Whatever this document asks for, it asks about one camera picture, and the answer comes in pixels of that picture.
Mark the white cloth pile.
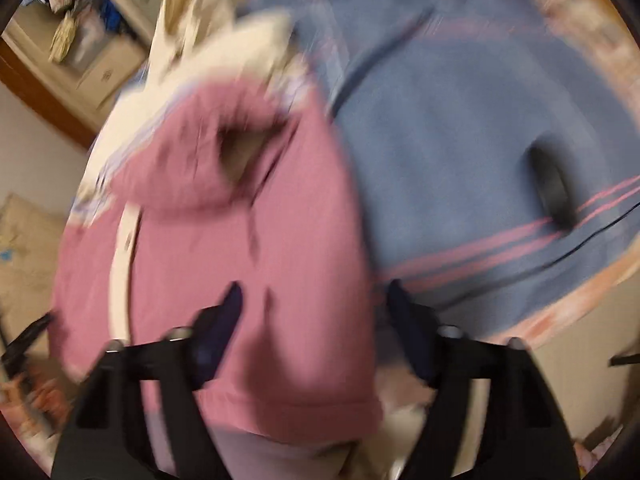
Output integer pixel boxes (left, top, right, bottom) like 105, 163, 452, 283
90, 0, 301, 171

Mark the blue striped blanket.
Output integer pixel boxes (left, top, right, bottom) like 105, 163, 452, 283
240, 0, 640, 356

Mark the black round object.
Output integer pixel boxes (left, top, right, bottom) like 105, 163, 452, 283
525, 146, 578, 228

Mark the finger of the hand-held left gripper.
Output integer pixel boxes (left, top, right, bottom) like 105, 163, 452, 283
0, 312, 55, 368

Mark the pink hooded jacket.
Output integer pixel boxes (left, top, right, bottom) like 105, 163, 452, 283
50, 80, 386, 448

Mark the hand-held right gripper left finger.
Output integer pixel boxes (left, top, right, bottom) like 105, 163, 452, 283
51, 281, 244, 480

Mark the cardboard box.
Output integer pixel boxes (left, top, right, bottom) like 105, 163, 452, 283
0, 192, 68, 346

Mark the cream wooden wardrobe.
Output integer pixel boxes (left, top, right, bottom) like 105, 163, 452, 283
2, 0, 176, 131

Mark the black cable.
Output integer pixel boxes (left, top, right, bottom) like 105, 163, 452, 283
330, 5, 640, 281

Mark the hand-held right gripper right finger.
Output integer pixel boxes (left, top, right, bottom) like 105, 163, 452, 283
387, 279, 576, 480

